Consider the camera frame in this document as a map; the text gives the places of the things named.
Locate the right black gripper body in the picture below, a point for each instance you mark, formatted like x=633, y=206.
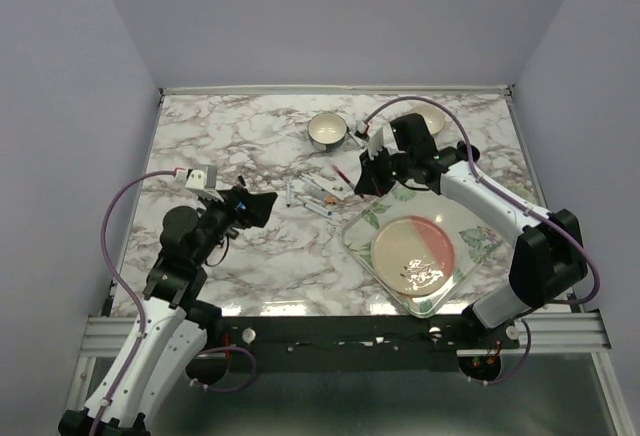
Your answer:
x=400, y=162

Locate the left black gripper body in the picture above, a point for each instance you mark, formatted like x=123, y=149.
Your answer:
x=225, y=214

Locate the maroon gel pen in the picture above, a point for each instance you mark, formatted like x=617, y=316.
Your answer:
x=343, y=177

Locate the green white marker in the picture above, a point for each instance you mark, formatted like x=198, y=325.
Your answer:
x=336, y=191

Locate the blue capped white marker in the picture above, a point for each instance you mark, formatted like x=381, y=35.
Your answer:
x=316, y=208

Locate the orange highlighter clear cap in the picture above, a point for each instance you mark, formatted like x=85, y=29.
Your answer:
x=321, y=195

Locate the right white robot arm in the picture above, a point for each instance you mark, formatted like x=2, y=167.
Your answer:
x=548, y=256

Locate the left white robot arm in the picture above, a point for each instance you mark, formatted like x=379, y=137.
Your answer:
x=172, y=325

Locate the small black cup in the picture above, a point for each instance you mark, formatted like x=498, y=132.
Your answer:
x=474, y=151

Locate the striped cream bowl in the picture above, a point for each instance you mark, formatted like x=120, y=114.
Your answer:
x=434, y=118

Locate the dark rimmed ceramic bowl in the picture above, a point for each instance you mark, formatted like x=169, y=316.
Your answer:
x=327, y=131

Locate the floral rectangular tray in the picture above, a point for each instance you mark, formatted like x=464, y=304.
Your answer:
x=473, y=240

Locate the pink and cream plate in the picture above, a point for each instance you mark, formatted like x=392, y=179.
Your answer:
x=413, y=256

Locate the black mounting base bar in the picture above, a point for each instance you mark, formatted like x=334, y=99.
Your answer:
x=339, y=344

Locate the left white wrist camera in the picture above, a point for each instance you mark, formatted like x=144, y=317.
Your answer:
x=200, y=181

